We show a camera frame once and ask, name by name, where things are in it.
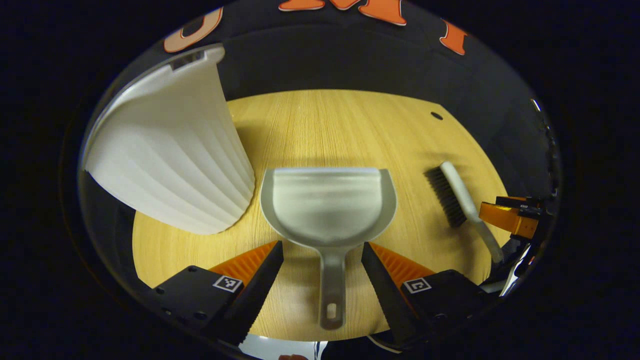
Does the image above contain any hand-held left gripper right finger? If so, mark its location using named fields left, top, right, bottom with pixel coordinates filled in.
left=361, top=242, right=488, bottom=348

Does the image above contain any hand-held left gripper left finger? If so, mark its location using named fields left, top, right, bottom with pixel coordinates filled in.
left=152, top=240, right=285, bottom=347

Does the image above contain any small white broom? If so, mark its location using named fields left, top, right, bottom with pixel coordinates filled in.
left=424, top=161, right=505, bottom=264

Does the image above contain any white plastic dustpan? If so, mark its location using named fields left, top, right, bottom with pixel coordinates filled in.
left=260, top=167, right=398, bottom=331

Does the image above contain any white ribbed garbage bin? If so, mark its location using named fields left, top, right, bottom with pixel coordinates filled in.
left=82, top=44, right=256, bottom=236

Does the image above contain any wooden desktop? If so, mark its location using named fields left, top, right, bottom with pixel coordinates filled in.
left=131, top=89, right=511, bottom=342

